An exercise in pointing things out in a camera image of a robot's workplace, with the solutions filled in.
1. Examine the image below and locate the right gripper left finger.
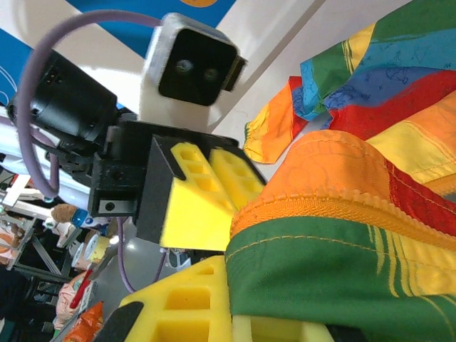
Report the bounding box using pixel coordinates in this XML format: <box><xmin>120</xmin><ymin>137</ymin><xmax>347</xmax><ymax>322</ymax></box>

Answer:
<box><xmin>95</xmin><ymin>255</ymin><xmax>233</xmax><ymax>342</ymax></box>

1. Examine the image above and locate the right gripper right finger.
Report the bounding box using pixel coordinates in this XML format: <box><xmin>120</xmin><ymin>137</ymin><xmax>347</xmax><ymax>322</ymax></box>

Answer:
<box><xmin>232</xmin><ymin>314</ymin><xmax>334</xmax><ymax>342</ymax></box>

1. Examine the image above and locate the rainbow striped zip jacket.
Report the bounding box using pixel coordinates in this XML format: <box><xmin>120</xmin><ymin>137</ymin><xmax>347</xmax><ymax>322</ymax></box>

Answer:
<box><xmin>224</xmin><ymin>0</ymin><xmax>456</xmax><ymax>342</ymax></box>

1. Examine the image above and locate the orange snack bag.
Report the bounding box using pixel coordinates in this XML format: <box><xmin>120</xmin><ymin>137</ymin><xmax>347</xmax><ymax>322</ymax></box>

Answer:
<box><xmin>61</xmin><ymin>301</ymin><xmax>105</xmax><ymax>342</ymax></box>

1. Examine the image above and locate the brown plush toy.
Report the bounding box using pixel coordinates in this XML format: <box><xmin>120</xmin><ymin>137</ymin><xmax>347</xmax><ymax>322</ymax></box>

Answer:
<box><xmin>51</xmin><ymin>203</ymin><xmax>78</xmax><ymax>224</ymax></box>

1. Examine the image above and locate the metal storage rack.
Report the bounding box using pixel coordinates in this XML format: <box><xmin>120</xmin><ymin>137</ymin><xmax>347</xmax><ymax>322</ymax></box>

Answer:
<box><xmin>0</xmin><ymin>173</ymin><xmax>74</xmax><ymax>284</ymax></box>

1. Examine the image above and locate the red handled tool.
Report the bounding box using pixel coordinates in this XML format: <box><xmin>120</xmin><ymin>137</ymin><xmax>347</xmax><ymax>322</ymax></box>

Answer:
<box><xmin>70</xmin><ymin>244</ymin><xmax>119</xmax><ymax>310</ymax></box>

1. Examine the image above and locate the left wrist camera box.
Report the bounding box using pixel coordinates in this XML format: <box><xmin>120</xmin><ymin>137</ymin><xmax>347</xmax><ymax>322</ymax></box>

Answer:
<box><xmin>140</xmin><ymin>12</ymin><xmax>249</xmax><ymax>133</ymax></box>

